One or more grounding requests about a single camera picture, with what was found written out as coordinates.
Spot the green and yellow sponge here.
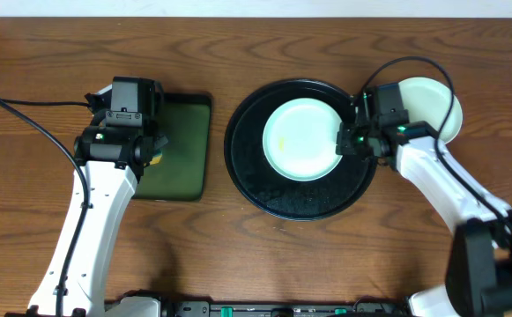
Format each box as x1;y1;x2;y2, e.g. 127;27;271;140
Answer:
149;151;163;165

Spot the mint green plate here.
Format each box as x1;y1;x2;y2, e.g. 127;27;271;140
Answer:
398;77;464;144
262;98;342;182

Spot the mint green plate front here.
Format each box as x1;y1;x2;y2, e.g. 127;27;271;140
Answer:
262;98;342;182

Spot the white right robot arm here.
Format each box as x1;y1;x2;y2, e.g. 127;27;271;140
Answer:
336;78;512;316

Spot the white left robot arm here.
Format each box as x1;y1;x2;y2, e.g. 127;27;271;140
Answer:
25;77;167;316

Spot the black rectangular water tray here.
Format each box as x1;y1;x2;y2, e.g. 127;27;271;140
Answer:
134;93;212;202

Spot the round black serving tray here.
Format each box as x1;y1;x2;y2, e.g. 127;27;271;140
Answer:
224;78;376;221

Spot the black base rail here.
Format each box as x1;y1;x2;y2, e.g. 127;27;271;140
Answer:
105;289;415;317

